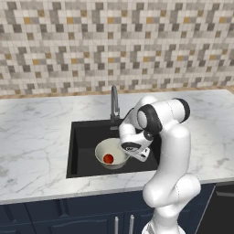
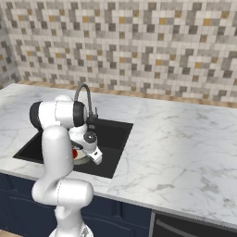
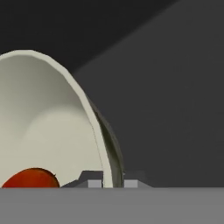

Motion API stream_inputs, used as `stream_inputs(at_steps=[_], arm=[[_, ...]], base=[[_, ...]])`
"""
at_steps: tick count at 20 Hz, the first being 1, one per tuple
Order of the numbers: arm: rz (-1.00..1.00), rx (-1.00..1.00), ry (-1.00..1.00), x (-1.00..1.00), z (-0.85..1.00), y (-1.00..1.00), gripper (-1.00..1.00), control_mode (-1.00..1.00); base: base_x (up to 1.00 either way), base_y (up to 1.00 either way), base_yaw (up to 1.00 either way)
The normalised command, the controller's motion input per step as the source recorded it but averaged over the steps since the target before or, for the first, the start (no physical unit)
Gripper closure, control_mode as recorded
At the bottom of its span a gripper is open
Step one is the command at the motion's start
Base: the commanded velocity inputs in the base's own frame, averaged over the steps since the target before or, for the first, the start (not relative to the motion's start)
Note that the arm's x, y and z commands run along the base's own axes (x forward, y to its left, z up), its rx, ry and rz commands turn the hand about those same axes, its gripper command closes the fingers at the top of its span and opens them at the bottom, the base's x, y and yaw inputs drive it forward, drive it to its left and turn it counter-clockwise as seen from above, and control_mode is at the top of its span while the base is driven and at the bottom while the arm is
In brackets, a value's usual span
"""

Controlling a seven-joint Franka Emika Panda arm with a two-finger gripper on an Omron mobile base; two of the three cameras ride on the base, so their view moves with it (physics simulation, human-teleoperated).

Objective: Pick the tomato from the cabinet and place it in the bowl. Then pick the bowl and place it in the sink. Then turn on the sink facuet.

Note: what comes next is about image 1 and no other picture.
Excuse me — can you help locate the navy cabinet panel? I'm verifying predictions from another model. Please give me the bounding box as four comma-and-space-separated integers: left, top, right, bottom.
25, 192, 148, 218

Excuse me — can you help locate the grey metal faucet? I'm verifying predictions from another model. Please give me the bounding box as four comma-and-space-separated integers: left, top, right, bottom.
110, 84, 122, 131

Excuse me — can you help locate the black sink basin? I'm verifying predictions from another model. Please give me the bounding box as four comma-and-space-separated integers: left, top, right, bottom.
65, 118, 162, 179

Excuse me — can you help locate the black dishwasher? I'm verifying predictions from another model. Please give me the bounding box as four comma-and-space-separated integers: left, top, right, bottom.
195, 182, 234, 234

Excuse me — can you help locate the navy cabinet door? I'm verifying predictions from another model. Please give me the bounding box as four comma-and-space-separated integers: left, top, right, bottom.
0, 203, 35, 234
27, 212, 125, 234
124, 209, 157, 234

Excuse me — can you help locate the silver cabinet handle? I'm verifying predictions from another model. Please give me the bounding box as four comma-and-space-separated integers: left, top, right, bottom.
129, 214, 135, 234
113, 216, 120, 234

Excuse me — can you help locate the red tomato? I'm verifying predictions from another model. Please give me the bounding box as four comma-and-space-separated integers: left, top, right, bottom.
102, 154, 115, 165

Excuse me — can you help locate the white bowl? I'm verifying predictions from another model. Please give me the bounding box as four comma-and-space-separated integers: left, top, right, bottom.
94, 137, 131, 171

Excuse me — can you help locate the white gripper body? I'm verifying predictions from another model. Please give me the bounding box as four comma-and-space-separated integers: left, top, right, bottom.
129, 147, 151, 163

